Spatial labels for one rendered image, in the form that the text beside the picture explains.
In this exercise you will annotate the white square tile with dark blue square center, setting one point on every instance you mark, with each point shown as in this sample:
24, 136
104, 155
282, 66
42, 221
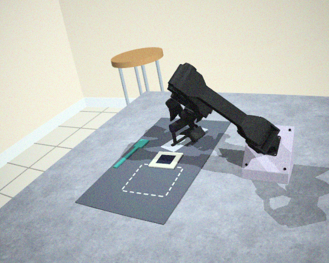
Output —
166, 160

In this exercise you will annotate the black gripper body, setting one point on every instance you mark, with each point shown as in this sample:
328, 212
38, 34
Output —
195, 132

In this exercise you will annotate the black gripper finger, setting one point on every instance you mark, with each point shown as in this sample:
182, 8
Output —
185, 132
172, 115

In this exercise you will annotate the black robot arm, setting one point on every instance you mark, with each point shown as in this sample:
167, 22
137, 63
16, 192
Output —
189, 88

